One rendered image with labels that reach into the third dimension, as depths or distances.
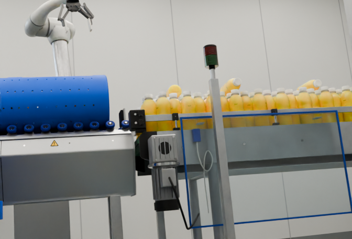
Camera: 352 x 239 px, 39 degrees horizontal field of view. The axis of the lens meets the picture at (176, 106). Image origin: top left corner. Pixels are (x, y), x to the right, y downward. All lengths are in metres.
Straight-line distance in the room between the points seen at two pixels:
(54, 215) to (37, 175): 0.56
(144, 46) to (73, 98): 3.32
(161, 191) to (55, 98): 0.67
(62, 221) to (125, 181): 0.62
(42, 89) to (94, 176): 0.47
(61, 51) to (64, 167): 1.13
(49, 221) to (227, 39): 3.73
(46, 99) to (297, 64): 4.36
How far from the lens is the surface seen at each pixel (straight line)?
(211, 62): 2.26
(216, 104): 2.22
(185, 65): 5.69
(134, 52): 5.59
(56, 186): 2.36
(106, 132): 2.37
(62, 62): 3.24
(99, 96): 2.38
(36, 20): 3.23
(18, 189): 2.37
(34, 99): 2.38
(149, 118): 2.31
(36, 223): 2.86
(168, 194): 2.13
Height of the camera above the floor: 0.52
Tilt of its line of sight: 12 degrees up
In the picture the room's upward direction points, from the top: 5 degrees counter-clockwise
